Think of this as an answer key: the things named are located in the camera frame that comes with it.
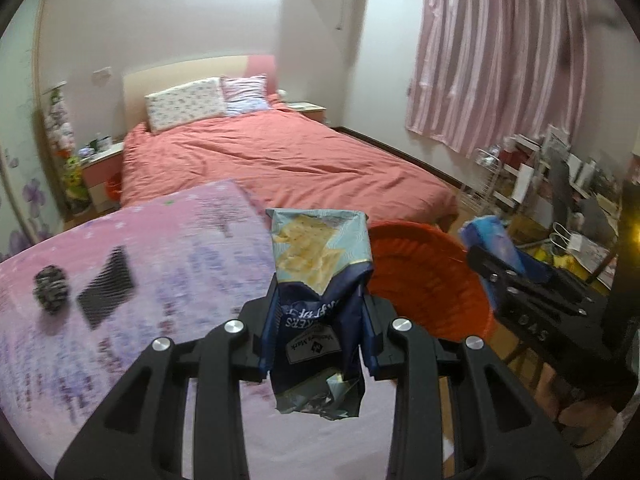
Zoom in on beige pink headboard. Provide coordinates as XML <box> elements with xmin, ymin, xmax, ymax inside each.
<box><xmin>122</xmin><ymin>54</ymin><xmax>278</xmax><ymax>130</ymax></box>

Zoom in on pink white left nightstand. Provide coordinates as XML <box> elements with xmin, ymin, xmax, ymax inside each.
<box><xmin>81</xmin><ymin>142</ymin><xmax>124</xmax><ymax>214</ymax></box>

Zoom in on pink floral table cloth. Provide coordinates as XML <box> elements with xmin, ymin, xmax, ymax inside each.
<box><xmin>1</xmin><ymin>181</ymin><xmax>396</xmax><ymax>479</ymax></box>

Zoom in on sliding floral wardrobe door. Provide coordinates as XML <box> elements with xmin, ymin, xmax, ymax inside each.
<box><xmin>1</xmin><ymin>0</ymin><xmax>64</xmax><ymax>260</ymax></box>

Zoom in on blue tissue pack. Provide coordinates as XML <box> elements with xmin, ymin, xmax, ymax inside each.
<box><xmin>458</xmin><ymin>216</ymin><xmax>551</xmax><ymax>284</ymax></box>

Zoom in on black beaded mat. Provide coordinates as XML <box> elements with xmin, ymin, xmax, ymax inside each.
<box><xmin>76</xmin><ymin>246</ymin><xmax>136</xmax><ymax>330</ymax></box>

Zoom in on pink striped curtain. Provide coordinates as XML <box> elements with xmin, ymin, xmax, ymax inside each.
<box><xmin>406</xmin><ymin>0</ymin><xmax>594</xmax><ymax>157</ymax></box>

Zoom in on black white scrunchie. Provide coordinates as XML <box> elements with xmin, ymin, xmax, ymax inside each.
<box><xmin>34</xmin><ymin>266</ymin><xmax>70</xmax><ymax>315</ymax></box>

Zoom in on right hand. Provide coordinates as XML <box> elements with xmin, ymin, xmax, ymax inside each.
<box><xmin>534</xmin><ymin>363</ymin><xmax>622</xmax><ymax>448</ymax></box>

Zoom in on orange plastic trash basket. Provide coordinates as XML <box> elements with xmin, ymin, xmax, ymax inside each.
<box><xmin>368</xmin><ymin>221</ymin><xmax>495</xmax><ymax>341</ymax></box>

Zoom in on right nightstand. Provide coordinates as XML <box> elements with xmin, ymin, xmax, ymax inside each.
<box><xmin>288</xmin><ymin>102</ymin><xmax>326</xmax><ymax>124</ymax></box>

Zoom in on stacked plush toys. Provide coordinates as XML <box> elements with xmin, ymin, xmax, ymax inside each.
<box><xmin>44</xmin><ymin>81</ymin><xmax>91</xmax><ymax>216</ymax></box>

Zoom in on blue cracker bag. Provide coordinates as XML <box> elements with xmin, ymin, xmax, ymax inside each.
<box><xmin>268</xmin><ymin>208</ymin><xmax>373</xmax><ymax>420</ymax></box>

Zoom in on pink striped pillow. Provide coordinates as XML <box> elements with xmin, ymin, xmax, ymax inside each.
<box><xmin>220</xmin><ymin>74</ymin><xmax>270</xmax><ymax>116</ymax></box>

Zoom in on bed with coral duvet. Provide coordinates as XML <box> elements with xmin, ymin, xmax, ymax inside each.
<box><xmin>120</xmin><ymin>98</ymin><xmax>459</xmax><ymax>231</ymax></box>

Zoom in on small red bin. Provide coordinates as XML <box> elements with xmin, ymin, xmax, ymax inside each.
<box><xmin>104</xmin><ymin>172</ymin><xmax>122</xmax><ymax>203</ymax></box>

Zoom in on white floral pillow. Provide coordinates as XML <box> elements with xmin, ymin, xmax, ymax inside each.
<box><xmin>144</xmin><ymin>77</ymin><xmax>227</xmax><ymax>133</ymax></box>

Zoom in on cluttered white shelf rack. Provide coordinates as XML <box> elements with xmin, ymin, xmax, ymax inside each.
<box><xmin>458</xmin><ymin>126</ymin><xmax>622</xmax><ymax>288</ymax></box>

